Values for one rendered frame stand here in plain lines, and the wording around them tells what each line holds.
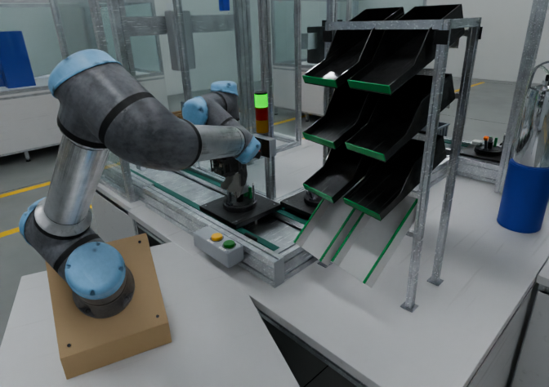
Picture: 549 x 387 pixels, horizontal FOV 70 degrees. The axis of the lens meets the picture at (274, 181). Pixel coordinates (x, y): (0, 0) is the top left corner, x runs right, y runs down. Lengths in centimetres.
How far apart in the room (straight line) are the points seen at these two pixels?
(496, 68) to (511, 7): 144
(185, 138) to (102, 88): 15
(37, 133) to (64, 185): 531
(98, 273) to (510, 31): 1149
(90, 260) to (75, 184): 19
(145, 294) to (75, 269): 27
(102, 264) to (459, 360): 90
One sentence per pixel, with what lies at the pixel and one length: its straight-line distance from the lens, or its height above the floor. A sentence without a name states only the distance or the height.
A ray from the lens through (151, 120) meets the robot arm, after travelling 65.
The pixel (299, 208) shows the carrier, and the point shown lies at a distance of 156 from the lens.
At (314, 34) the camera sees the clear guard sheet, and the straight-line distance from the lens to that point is 659.
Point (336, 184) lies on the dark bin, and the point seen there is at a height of 122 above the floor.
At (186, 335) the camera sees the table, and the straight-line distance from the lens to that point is 120.
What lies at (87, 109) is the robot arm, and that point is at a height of 155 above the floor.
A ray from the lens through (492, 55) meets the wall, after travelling 1204.
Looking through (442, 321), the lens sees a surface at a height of 86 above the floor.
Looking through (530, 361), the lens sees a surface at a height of 51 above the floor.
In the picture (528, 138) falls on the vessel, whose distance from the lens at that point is 171.
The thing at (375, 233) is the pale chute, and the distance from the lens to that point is 118.
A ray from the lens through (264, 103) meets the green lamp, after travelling 151.
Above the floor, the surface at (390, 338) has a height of 86.
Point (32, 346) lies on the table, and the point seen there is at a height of 86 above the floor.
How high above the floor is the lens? 167
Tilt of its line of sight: 23 degrees down
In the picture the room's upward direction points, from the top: 2 degrees counter-clockwise
